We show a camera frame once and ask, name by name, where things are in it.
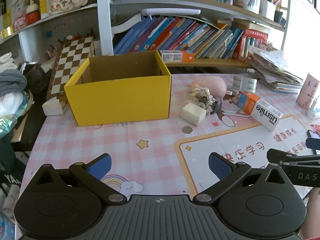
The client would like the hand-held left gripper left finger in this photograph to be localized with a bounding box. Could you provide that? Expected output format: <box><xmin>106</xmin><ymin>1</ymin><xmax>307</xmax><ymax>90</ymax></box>
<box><xmin>32</xmin><ymin>153</ymin><xmax>128</xmax><ymax>204</ymax></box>

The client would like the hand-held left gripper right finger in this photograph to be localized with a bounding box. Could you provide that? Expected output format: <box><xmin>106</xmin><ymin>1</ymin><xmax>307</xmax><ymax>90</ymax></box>
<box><xmin>192</xmin><ymin>152</ymin><xmax>289</xmax><ymax>204</ymax></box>

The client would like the messy stack of papers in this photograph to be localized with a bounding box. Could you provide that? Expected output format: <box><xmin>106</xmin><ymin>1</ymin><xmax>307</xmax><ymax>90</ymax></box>
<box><xmin>249</xmin><ymin>46</ymin><xmax>304</xmax><ymax>94</ymax></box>

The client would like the red thick dictionary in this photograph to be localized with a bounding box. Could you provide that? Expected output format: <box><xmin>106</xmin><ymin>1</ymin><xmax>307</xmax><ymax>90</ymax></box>
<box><xmin>244</xmin><ymin>29</ymin><xmax>269</xmax><ymax>40</ymax></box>

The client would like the white bookshelf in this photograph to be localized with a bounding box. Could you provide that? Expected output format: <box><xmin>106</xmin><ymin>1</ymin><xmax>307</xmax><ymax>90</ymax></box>
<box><xmin>0</xmin><ymin>0</ymin><xmax>295</xmax><ymax>68</ymax></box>

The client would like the brown white chessboard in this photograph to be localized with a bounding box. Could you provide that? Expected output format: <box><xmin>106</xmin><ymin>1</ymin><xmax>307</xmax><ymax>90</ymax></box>
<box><xmin>46</xmin><ymin>36</ymin><xmax>94</xmax><ymax>100</ymax></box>

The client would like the person's right forearm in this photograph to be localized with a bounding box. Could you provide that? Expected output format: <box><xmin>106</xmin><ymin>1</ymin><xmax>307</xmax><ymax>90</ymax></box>
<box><xmin>304</xmin><ymin>187</ymin><xmax>320</xmax><ymax>240</ymax></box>

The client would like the pearl crystal hair ornament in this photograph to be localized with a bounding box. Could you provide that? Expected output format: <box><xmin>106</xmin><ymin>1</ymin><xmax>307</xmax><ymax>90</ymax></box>
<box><xmin>189</xmin><ymin>87</ymin><xmax>218</xmax><ymax>111</ymax></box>

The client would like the small white bottle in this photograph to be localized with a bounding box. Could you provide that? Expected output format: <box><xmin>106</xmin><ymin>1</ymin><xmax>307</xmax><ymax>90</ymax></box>
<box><xmin>307</xmin><ymin>96</ymin><xmax>320</xmax><ymax>120</ymax></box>

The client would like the yellow cardboard box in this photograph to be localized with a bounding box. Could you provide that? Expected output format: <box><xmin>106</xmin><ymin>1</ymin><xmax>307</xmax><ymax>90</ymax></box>
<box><xmin>64</xmin><ymin>50</ymin><xmax>172</xmax><ymax>127</ymax></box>

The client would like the row of colourful books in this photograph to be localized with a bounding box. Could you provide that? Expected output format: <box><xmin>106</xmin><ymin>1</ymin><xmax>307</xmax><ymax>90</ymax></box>
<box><xmin>114</xmin><ymin>16</ymin><xmax>269</xmax><ymax>60</ymax></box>

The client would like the pink plush pig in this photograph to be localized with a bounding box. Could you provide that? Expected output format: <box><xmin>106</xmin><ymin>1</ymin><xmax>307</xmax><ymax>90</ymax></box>
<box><xmin>192</xmin><ymin>77</ymin><xmax>227</xmax><ymax>98</ymax></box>

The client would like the white orange toothpaste box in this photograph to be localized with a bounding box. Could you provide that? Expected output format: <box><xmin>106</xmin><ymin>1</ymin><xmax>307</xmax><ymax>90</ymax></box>
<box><xmin>237</xmin><ymin>92</ymin><xmax>283</xmax><ymax>132</ymax></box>
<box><xmin>159</xmin><ymin>50</ymin><xmax>195</xmax><ymax>63</ymax></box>

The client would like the black pen holder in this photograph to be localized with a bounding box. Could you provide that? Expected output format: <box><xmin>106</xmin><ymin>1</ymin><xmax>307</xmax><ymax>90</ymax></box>
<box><xmin>274</xmin><ymin>10</ymin><xmax>287</xmax><ymax>26</ymax></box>

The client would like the white rectangular block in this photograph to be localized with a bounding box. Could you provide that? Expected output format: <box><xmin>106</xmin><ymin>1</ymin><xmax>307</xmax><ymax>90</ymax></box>
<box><xmin>181</xmin><ymin>102</ymin><xmax>207</xmax><ymax>126</ymax></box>

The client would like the white tissue packet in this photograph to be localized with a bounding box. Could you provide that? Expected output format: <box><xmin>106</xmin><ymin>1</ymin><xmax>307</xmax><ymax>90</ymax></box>
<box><xmin>233</xmin><ymin>76</ymin><xmax>257</xmax><ymax>93</ymax></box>

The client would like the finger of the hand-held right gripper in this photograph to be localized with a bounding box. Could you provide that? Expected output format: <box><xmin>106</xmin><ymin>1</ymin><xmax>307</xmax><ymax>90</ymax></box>
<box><xmin>267</xmin><ymin>149</ymin><xmax>320</xmax><ymax>167</ymax></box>
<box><xmin>305</xmin><ymin>137</ymin><xmax>320</xmax><ymax>154</ymax></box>

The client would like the black bag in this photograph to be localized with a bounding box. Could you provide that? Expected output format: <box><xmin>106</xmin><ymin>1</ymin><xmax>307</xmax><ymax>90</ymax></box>
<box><xmin>19</xmin><ymin>61</ymin><xmax>52</xmax><ymax>93</ymax></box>

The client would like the white pen holder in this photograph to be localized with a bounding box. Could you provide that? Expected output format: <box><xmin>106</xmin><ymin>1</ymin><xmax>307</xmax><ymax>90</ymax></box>
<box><xmin>259</xmin><ymin>0</ymin><xmax>277</xmax><ymax>22</ymax></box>

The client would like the pink checked table mat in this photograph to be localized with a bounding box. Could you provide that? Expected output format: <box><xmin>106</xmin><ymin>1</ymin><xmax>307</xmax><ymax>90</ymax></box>
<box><xmin>15</xmin><ymin>74</ymin><xmax>320</xmax><ymax>240</ymax></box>

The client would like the red lidded jar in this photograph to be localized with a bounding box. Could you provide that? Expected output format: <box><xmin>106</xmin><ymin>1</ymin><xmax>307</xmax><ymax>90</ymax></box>
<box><xmin>25</xmin><ymin>0</ymin><xmax>41</xmax><ymax>25</ymax></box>

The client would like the white tissue wedge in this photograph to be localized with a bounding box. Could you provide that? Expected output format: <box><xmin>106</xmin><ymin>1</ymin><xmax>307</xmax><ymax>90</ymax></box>
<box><xmin>42</xmin><ymin>97</ymin><xmax>66</xmax><ymax>116</ymax></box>

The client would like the grey folded cloth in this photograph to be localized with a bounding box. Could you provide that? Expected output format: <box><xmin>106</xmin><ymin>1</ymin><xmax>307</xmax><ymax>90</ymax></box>
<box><xmin>0</xmin><ymin>69</ymin><xmax>27</xmax><ymax>98</ymax></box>

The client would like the iridescent plastic bag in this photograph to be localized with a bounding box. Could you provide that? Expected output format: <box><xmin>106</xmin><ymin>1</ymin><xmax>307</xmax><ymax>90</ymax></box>
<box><xmin>0</xmin><ymin>92</ymin><xmax>34</xmax><ymax>135</ymax></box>

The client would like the pink printed cup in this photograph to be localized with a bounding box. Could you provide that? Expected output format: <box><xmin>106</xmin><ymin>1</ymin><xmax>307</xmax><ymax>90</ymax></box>
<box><xmin>296</xmin><ymin>73</ymin><xmax>320</xmax><ymax>109</ymax></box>

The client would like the white flat lamp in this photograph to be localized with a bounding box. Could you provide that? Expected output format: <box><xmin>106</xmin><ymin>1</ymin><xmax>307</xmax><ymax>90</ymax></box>
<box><xmin>141</xmin><ymin>8</ymin><xmax>201</xmax><ymax>16</ymax></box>

